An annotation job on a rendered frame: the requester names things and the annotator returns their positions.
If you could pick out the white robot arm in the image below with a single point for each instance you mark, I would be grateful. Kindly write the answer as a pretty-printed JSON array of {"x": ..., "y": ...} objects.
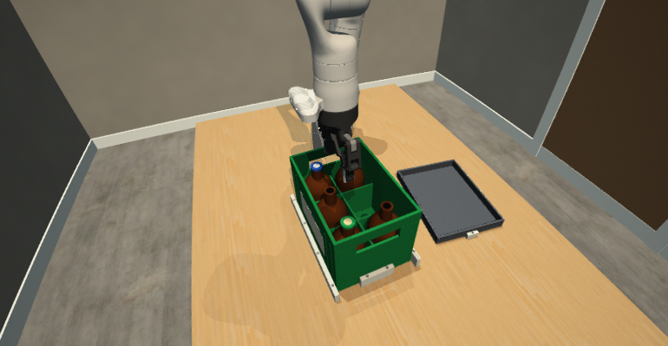
[{"x": 334, "y": 57}]

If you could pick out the green plastic crate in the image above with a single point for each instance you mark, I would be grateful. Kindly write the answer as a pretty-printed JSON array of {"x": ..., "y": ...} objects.
[{"x": 345, "y": 264}]

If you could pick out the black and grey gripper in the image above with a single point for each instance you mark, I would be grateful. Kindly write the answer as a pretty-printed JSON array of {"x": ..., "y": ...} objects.
[{"x": 336, "y": 133}]

